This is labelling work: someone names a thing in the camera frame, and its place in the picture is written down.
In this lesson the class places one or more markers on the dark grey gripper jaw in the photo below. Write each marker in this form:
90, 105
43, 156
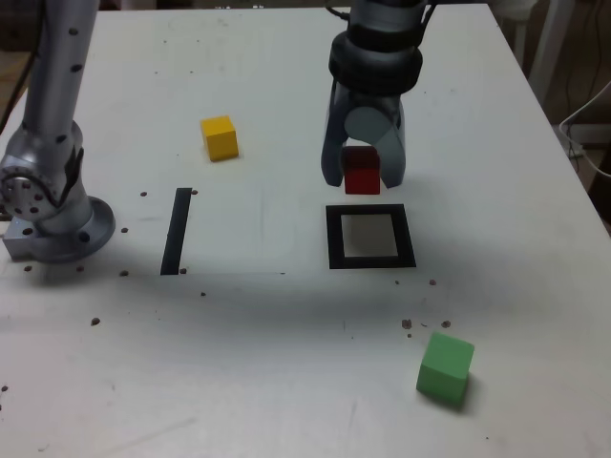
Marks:
333, 152

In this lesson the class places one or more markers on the black tape strip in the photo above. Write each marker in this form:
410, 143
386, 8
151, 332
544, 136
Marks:
175, 229

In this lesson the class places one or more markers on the green cube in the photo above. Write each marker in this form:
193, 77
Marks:
444, 367

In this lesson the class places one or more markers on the yellow cube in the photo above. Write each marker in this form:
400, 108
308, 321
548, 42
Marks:
220, 140

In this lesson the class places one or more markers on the white furniture leg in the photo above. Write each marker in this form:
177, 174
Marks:
549, 38

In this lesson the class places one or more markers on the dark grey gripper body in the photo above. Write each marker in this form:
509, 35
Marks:
377, 100

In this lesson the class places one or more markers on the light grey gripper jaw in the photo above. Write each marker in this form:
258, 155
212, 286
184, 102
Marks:
367, 125

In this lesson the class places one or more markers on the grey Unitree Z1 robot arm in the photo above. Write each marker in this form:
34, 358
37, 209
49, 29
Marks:
52, 71

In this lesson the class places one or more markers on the red cube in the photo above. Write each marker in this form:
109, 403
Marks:
362, 179

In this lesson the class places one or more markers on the white stool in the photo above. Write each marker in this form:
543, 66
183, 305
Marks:
513, 9

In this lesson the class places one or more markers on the black tape square outline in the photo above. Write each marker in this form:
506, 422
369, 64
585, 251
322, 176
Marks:
334, 238

